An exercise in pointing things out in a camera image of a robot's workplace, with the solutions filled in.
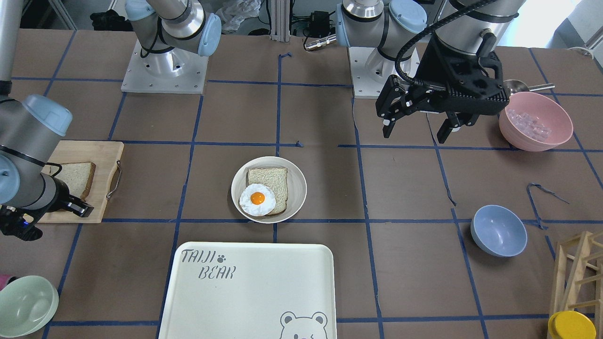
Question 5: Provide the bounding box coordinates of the wooden cutting board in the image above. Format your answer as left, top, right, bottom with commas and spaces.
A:
39, 141, 124, 224

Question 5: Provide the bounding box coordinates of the metal scoop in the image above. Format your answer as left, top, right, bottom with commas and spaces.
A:
503, 80, 556, 95

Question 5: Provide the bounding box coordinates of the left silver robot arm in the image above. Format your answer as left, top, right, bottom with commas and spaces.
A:
335, 0, 524, 143

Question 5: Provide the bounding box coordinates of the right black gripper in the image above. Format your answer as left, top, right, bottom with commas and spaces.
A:
0, 179, 94, 241

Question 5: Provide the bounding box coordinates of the pink cloth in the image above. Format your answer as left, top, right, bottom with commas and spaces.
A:
0, 274, 19, 291

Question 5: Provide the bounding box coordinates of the beige round plate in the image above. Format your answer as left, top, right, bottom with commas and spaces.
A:
230, 156, 308, 224

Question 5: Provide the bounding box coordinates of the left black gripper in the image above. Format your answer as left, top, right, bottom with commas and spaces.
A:
375, 36, 510, 144

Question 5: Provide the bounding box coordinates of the pink bowl with ice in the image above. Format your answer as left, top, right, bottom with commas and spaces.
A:
499, 92, 574, 152

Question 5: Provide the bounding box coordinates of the bread slice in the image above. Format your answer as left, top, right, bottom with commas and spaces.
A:
247, 167, 289, 216
42, 162, 96, 201

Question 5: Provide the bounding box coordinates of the wooden mug rack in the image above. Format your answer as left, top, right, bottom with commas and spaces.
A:
549, 231, 603, 331

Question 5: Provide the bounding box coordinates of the yellow mug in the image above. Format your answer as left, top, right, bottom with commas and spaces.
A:
547, 310, 596, 339

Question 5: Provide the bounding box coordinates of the cream bear tray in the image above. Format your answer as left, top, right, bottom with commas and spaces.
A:
158, 241, 337, 339

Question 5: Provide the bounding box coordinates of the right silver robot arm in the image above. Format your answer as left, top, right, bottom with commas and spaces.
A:
0, 0, 222, 241

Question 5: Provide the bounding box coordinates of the fried egg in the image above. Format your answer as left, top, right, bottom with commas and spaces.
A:
238, 183, 277, 217

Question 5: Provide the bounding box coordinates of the light green bowl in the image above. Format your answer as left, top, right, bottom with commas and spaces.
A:
0, 275, 59, 338

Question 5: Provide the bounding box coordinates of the blue bowl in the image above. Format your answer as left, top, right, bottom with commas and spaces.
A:
470, 205, 528, 258

